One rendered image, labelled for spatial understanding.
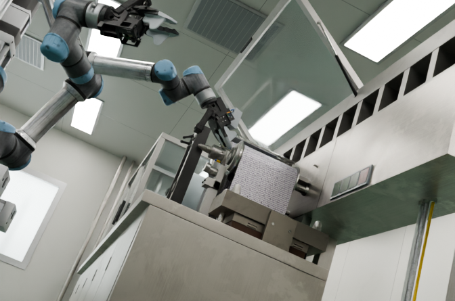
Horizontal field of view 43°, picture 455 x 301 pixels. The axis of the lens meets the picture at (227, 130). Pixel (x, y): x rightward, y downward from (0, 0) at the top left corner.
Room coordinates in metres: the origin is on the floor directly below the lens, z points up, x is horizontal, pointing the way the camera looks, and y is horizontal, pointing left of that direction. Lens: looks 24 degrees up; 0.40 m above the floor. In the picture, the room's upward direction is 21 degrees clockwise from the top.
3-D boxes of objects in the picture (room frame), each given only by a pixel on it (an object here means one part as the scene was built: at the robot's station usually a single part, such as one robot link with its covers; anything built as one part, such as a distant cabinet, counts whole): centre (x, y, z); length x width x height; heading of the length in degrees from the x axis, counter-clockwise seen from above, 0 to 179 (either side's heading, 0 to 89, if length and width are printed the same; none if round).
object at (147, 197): (3.05, 0.07, 0.88); 2.52 x 0.66 x 0.04; 10
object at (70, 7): (1.43, 0.52, 1.21); 0.11 x 0.08 x 0.09; 73
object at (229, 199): (1.97, -0.25, 1.00); 0.40 x 0.16 x 0.06; 100
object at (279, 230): (1.88, -0.28, 0.96); 0.10 x 0.03 x 0.11; 100
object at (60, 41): (1.45, 0.52, 1.12); 0.11 x 0.08 x 0.11; 163
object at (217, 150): (2.36, 0.01, 1.33); 0.06 x 0.06 x 0.06; 10
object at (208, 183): (2.14, -0.01, 1.05); 0.06 x 0.05 x 0.31; 100
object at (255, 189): (2.08, -0.20, 1.10); 0.23 x 0.01 x 0.18; 100
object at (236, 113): (2.66, 0.01, 1.66); 0.07 x 0.07 x 0.10; 37
